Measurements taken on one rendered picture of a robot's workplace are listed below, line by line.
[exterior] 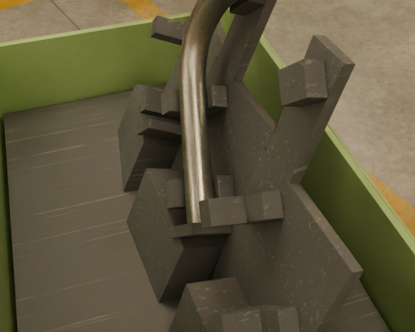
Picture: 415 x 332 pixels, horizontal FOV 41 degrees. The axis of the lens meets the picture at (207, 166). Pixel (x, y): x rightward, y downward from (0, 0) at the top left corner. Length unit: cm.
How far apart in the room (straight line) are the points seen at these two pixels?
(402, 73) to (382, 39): 29
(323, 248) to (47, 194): 43
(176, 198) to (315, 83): 23
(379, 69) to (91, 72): 186
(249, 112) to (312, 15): 240
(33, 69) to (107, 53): 11
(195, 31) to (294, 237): 25
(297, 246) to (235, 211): 6
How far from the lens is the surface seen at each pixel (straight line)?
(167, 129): 67
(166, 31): 75
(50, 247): 71
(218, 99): 60
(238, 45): 60
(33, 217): 74
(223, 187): 58
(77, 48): 88
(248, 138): 57
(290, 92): 44
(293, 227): 48
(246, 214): 50
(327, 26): 287
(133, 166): 72
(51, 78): 90
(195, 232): 55
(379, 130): 225
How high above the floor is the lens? 138
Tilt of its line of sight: 43 degrees down
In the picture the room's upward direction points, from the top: 1 degrees counter-clockwise
